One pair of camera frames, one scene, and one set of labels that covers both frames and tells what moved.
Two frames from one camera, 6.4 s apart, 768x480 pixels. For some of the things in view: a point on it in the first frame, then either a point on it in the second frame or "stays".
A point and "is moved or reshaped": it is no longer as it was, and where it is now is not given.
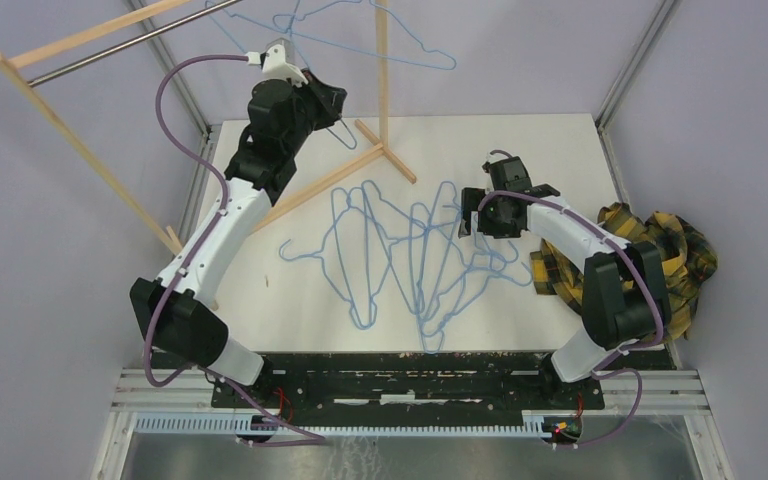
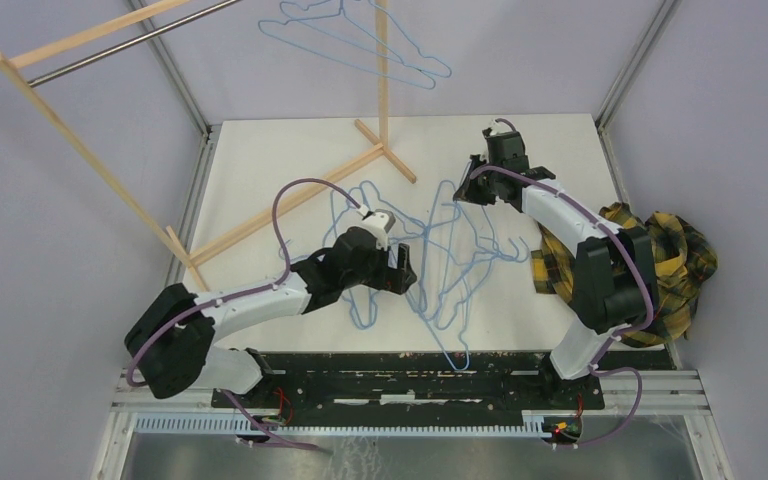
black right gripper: (509, 230) → (468, 192)
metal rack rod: (104, 53) stays
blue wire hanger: (215, 12) → (357, 34)
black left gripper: (329, 99) → (389, 277)
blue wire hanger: (355, 258) is moved or reshaped
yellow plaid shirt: (688, 261) stays
